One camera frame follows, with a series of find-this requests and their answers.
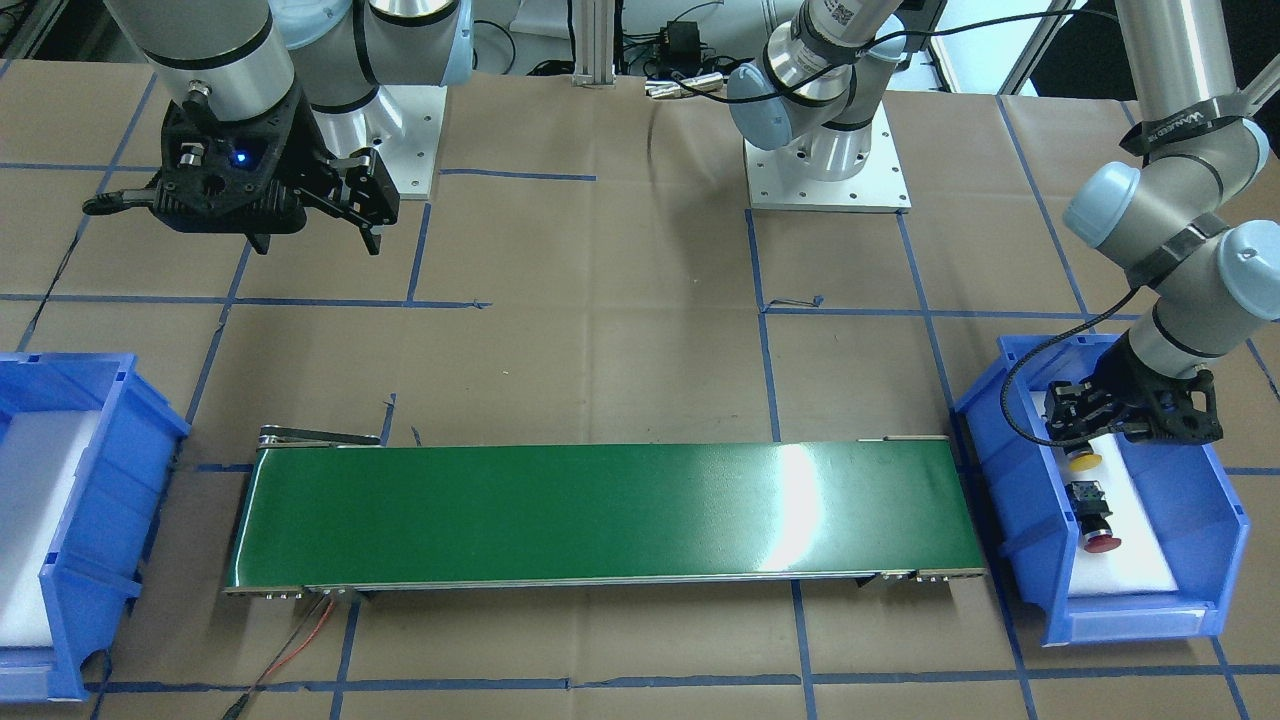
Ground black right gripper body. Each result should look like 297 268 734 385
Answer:
82 79 346 254

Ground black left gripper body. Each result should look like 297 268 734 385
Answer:
1087 350 1224 445

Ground yellow mushroom push button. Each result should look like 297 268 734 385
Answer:
1064 445 1105 473

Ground red mushroom push button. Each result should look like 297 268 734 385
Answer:
1066 480 1123 553

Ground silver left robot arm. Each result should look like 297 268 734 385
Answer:
722 1 1277 451

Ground blue storage bin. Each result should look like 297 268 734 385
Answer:
1 354 189 703
957 334 1251 646

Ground white foam pad bin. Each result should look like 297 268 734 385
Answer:
1053 436 1178 598
1 410 100 648

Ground green conveyor belt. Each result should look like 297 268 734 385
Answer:
225 437 986 597

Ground black power adapter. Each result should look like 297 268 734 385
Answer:
659 20 701 65

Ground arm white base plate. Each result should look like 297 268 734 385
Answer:
315 85 448 201
742 105 913 214

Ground aluminium frame post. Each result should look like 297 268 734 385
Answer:
568 1 622 87

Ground red black conveyor wires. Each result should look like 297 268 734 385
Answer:
220 592 340 719

